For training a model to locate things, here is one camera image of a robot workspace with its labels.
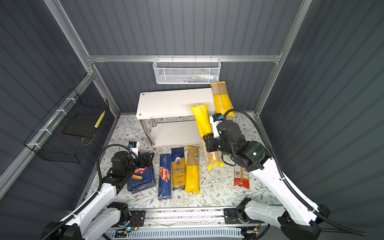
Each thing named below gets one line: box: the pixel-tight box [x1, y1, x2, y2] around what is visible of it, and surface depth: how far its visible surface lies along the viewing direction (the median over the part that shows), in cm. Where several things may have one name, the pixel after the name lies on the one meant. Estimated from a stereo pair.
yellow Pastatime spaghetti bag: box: [210, 81, 236, 117], surface depth 80 cm
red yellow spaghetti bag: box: [234, 164, 250, 189], surface depth 86 cm
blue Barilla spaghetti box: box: [158, 153, 172, 199], surface depth 86 cm
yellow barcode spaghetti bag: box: [189, 103, 224, 171], surface depth 66 cm
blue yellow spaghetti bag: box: [171, 147, 186, 191], surface depth 90 cm
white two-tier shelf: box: [136, 88, 218, 146], surface depth 83 cm
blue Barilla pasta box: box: [127, 166, 156, 194], surface depth 82 cm
